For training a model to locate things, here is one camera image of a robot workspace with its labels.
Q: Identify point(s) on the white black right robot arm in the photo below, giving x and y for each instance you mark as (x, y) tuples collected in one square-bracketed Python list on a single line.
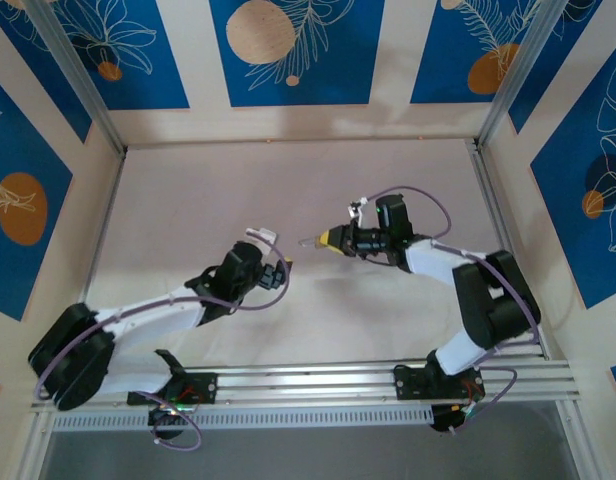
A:
[(433, 262)]

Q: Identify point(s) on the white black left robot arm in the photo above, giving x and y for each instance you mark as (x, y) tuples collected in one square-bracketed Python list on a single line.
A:
[(153, 315)]

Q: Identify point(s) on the black connector module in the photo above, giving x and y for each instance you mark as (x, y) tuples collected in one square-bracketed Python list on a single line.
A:
[(445, 420), (165, 425)]

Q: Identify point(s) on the aluminium side rail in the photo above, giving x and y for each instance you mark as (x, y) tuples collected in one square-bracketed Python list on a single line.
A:
[(96, 260), (484, 170)]

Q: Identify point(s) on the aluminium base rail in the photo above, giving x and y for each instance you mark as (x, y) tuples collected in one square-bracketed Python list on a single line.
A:
[(308, 385)]

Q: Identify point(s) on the aluminium corner post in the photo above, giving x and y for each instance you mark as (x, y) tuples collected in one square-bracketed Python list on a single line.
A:
[(78, 70), (518, 70)]

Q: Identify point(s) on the aluminium frame leg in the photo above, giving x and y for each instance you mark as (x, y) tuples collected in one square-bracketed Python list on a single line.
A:
[(580, 440), (35, 445)]

